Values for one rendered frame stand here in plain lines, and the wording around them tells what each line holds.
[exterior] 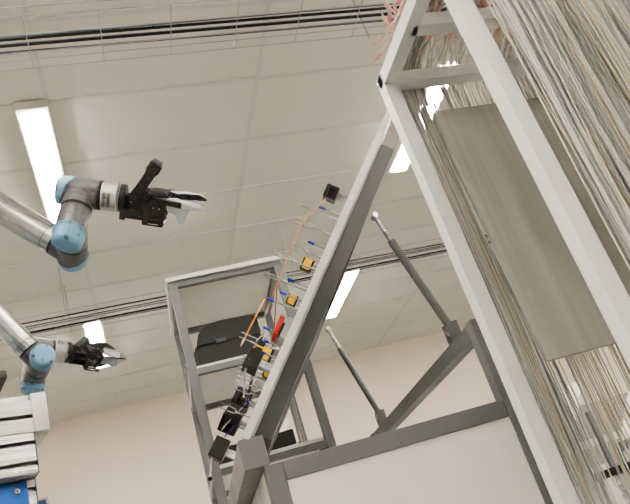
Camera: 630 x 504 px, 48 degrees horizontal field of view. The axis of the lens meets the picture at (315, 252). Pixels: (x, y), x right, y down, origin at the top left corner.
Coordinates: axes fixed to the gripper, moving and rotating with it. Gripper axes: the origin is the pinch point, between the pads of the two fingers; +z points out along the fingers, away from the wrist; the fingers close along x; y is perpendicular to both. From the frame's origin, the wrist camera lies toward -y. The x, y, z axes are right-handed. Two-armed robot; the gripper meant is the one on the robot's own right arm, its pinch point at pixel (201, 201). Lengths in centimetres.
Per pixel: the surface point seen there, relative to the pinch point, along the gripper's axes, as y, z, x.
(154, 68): -1, -48, -235
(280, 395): 37, 25, 27
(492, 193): -22, 59, 40
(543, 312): -6, 67, 58
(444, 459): 36, 61, 47
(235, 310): 95, 13, -141
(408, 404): 61, 70, -17
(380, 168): -10, 48, -24
